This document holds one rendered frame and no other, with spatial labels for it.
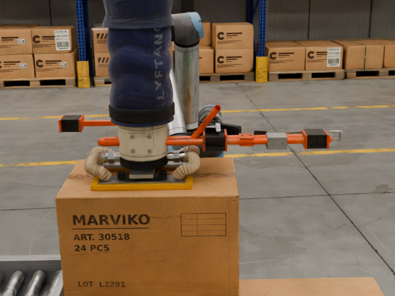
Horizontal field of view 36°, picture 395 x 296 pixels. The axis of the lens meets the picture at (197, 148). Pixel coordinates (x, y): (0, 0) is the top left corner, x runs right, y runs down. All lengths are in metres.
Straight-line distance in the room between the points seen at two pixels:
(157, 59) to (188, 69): 0.78
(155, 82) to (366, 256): 2.40
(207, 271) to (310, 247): 2.06
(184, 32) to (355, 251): 2.05
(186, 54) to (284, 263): 1.68
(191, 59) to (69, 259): 1.10
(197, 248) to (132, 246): 0.22
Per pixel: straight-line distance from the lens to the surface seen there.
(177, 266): 2.09
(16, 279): 2.68
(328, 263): 3.92
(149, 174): 2.04
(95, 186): 2.06
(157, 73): 1.99
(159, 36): 1.98
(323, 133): 2.15
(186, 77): 2.79
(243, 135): 2.13
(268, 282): 2.56
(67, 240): 2.09
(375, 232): 4.40
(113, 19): 1.98
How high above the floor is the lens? 1.80
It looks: 17 degrees down
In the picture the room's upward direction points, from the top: 1 degrees counter-clockwise
